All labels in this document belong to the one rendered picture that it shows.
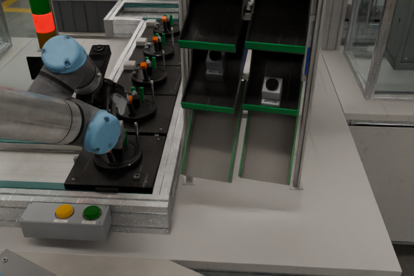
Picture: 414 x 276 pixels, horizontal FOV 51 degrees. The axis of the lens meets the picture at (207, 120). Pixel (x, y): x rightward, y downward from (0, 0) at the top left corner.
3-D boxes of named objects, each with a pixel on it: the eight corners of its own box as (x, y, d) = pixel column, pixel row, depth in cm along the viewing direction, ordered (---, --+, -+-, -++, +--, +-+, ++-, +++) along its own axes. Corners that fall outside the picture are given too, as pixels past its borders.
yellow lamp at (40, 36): (54, 50, 119) (50, 33, 116) (36, 50, 119) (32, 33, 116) (61, 43, 123) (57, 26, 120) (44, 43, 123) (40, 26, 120)
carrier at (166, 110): (166, 138, 137) (164, 104, 130) (92, 135, 139) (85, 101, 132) (176, 100, 157) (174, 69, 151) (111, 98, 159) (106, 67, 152)
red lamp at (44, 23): (50, 33, 116) (47, 15, 113) (32, 32, 116) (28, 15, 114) (57, 26, 120) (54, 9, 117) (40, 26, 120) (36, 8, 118)
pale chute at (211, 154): (231, 183, 113) (229, 182, 109) (183, 175, 116) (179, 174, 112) (247, 81, 119) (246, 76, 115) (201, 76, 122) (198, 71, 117)
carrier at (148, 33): (190, 46, 199) (189, 20, 192) (138, 45, 200) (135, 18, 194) (194, 27, 219) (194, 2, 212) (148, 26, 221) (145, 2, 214)
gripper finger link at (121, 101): (125, 120, 115) (104, 110, 107) (127, 98, 116) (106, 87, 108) (135, 119, 113) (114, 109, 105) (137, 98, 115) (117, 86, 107)
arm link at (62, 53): (28, 61, 81) (52, 24, 82) (51, 82, 91) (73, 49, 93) (63, 79, 79) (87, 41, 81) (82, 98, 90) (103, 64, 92)
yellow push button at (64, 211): (70, 221, 107) (69, 215, 106) (54, 220, 107) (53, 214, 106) (75, 209, 111) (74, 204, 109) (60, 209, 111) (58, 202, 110)
